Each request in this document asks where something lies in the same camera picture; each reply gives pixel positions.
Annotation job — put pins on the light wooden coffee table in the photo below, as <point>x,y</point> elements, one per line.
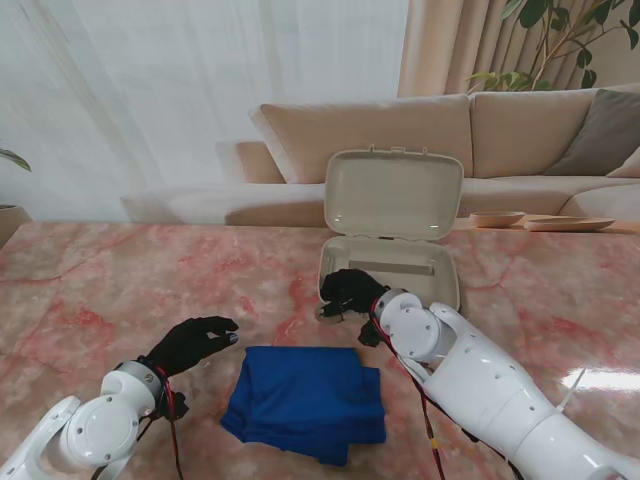
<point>627,227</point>

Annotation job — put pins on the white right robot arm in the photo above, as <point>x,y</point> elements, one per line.
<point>475,380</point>

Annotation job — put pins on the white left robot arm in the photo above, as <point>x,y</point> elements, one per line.
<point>95,430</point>

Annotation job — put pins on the beige suitcase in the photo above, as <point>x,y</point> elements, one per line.
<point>395,200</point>

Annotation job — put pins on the blue shirt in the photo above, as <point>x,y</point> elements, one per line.
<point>310,400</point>

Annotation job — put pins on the white sheer curtain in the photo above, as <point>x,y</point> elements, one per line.
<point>200,100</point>

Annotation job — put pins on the grey cushion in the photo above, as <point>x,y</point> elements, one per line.
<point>600,135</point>

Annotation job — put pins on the beige sofa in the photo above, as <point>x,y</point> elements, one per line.
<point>375,135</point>

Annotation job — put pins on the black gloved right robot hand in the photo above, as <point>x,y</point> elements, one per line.
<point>355,290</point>

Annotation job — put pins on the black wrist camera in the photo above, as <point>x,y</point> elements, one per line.
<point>177,404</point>
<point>370,335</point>

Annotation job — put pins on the single green plant leaf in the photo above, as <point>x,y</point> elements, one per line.
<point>17,160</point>

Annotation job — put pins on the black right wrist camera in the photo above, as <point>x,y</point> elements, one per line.
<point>370,335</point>

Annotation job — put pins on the flat wooden tray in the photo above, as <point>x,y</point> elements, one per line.
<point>570,224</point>

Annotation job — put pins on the beige plant pot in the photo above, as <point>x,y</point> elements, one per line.
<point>12,220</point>

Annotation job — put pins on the beige curtain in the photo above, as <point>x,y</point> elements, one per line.
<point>450,45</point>

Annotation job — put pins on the round wooden bowl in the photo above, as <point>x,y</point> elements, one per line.
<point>497,219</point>

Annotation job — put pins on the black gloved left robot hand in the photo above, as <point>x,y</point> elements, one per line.
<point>190,342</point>

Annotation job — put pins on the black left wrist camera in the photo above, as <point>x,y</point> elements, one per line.
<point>177,404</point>

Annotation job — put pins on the tall green leafy plant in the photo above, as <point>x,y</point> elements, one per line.
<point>585,55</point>

